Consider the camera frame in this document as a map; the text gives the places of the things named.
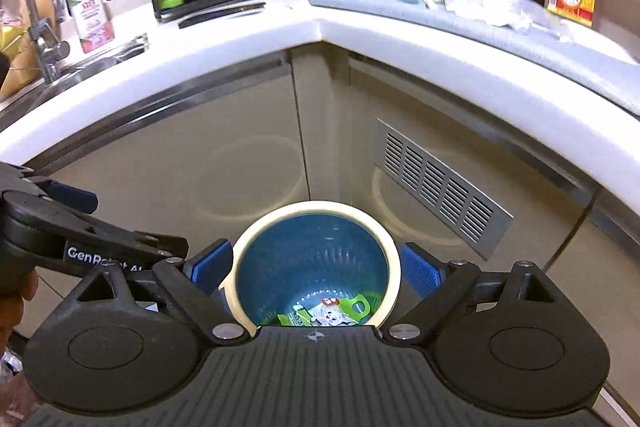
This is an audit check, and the wooden cutting board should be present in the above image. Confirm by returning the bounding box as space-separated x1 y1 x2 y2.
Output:
0 0 66 100

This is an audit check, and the steel sink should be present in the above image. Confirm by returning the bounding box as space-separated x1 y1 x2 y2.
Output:
0 33 150 108

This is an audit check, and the black knife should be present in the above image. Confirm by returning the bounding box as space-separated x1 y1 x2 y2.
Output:
178 2 267 29

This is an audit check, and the white printed wrapper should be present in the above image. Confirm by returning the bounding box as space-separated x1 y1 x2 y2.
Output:
295 297 361 328

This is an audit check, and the pink fuzzy clothing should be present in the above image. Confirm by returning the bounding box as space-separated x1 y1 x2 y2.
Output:
0 339 31 413

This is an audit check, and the person's left hand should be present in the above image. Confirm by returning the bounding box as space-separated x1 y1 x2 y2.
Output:
0 268 40 358

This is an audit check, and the pink dish soap bottle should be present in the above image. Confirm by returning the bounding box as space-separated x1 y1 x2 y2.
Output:
62 0 116 54

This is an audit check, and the cream bin with blue liner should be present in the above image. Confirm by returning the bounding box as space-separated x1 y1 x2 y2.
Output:
218 201 402 340

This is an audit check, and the metal vent grille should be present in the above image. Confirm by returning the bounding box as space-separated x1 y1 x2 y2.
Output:
374 118 515 260

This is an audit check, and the yellow plastic bag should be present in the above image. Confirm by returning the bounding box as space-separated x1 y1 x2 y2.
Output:
0 24 26 52

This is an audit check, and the beige corner cabinet panel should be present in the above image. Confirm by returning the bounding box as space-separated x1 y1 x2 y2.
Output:
287 42 381 208

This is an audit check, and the grey counter mat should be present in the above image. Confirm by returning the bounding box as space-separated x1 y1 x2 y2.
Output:
306 0 640 118

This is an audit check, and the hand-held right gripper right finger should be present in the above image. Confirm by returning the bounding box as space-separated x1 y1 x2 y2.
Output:
381 241 572 349

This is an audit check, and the steel faucet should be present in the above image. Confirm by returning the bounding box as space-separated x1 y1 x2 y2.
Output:
12 0 71 84

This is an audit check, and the green snack wrapper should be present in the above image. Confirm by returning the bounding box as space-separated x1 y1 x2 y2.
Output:
277 294 372 328

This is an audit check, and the beige cabinet door with vent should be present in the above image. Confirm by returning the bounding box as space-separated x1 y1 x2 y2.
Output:
345 52 601 343

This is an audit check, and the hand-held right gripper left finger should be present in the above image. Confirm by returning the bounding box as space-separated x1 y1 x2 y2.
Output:
54 238 254 349

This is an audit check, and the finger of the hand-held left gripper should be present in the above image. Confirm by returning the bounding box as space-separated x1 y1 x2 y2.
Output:
120 232 190 279
35 179 98 215

